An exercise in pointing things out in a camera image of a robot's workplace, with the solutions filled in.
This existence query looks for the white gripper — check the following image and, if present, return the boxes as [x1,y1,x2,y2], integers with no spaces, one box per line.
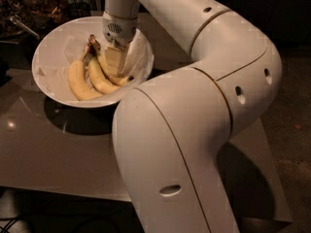
[103,12,138,77]

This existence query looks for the yellow banana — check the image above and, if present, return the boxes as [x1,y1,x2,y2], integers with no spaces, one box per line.
[88,57,119,94]
[88,34,132,86]
[68,46,101,101]

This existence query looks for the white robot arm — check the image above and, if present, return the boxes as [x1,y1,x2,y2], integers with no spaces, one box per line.
[103,0,282,233]

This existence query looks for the white paper napkin in bowl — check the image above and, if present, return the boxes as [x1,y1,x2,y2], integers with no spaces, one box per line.
[32,29,154,100]

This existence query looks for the white bowl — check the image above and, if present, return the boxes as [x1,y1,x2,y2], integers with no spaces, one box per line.
[32,17,154,108]

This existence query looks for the tray of dried snacks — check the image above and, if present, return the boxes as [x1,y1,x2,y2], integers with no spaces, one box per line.
[26,0,69,25]

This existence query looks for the metal spoon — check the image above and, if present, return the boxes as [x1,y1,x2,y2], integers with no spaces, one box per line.
[10,16,40,40]

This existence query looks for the black wire basket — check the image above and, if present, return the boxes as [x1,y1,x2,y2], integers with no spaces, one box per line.
[68,2,91,19]

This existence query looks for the black cables on floor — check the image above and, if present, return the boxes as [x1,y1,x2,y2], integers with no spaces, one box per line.
[0,216,37,233]

